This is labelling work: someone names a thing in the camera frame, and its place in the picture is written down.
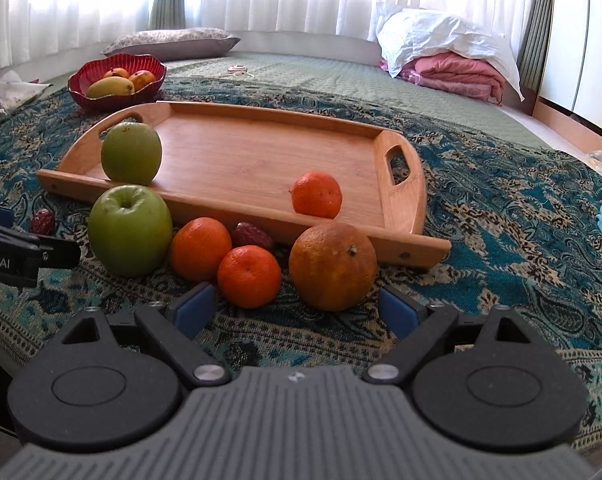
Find floral grey pillow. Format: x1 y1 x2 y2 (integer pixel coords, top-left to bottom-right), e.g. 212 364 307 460
102 27 242 62

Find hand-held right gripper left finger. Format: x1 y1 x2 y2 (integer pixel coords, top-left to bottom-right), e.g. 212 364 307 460
51 281 232 390

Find white and pink bedding pile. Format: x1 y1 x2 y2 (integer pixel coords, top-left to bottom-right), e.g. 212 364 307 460
373 2 526 102

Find white wardrobe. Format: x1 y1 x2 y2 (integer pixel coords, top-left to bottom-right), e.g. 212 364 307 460
531 0 602 156

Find red scalloped bowl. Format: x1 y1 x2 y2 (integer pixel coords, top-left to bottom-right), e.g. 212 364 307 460
68 53 167 112

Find green quilted bedspread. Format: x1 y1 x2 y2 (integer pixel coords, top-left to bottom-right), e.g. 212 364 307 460
46 52 552 151

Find dull green apple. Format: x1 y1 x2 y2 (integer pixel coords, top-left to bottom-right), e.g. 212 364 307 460
100 121 163 187

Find beige scissors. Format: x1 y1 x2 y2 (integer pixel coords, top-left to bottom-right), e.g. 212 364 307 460
188 63 256 81

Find bright green apple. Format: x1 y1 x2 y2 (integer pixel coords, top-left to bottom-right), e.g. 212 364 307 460
88 185 174 278

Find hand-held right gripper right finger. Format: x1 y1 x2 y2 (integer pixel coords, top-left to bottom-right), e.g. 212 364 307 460
363 286 544 387

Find teal paisley blanket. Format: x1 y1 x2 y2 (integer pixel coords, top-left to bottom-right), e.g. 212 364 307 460
0 77 602 456

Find large orange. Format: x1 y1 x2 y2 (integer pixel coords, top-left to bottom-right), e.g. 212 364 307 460
288 222 378 312

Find yellow mango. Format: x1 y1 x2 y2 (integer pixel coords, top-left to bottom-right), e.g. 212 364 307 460
86 76 135 99

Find folded pink blanket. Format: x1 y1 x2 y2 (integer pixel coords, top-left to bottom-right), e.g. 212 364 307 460
379 51 506 106

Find dark red date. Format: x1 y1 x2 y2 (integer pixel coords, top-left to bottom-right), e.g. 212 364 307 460
231 222 276 253
30 208 57 236

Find white printed plastic bag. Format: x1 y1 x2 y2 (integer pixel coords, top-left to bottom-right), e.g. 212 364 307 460
0 70 54 112

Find small orange tangerine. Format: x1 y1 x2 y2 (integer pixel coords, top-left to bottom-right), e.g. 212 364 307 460
291 171 343 220
217 245 283 310
169 217 233 282

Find wooden tray with handles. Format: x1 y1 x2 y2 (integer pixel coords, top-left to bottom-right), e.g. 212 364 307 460
37 101 452 272

